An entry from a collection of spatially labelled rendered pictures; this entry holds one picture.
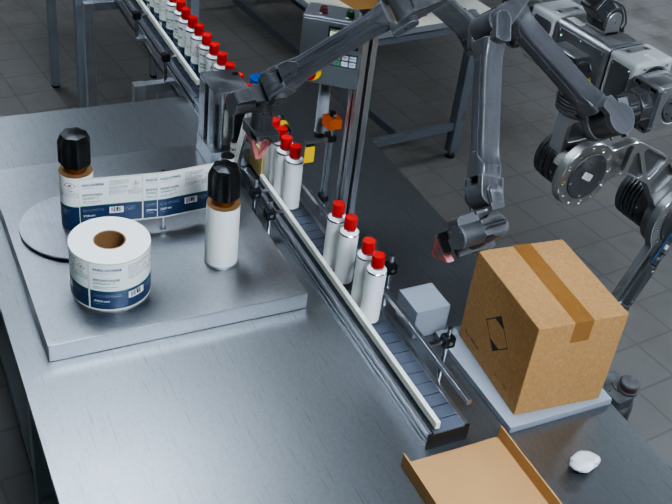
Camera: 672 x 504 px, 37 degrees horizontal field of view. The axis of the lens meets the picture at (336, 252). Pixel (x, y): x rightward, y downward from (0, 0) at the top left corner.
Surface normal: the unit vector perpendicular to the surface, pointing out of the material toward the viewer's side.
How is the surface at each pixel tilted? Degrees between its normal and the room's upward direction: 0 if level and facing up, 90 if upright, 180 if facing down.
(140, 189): 90
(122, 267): 90
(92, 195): 90
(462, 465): 0
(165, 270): 0
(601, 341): 90
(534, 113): 0
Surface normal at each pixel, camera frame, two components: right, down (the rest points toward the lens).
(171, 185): 0.48, 0.56
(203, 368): 0.11, -0.80
